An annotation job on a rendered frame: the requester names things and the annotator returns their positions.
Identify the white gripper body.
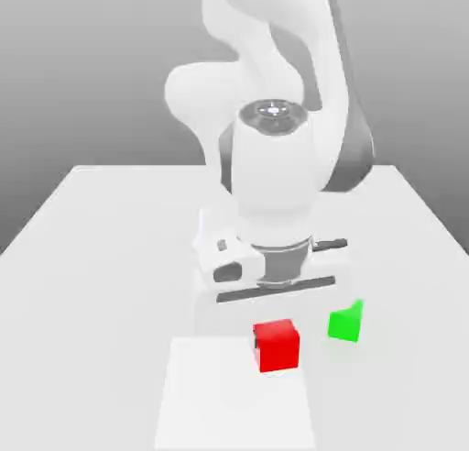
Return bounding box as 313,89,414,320
193,261,354,337

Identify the small red cube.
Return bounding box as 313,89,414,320
252,318,300,374

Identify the small green cube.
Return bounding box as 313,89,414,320
327,299,365,343

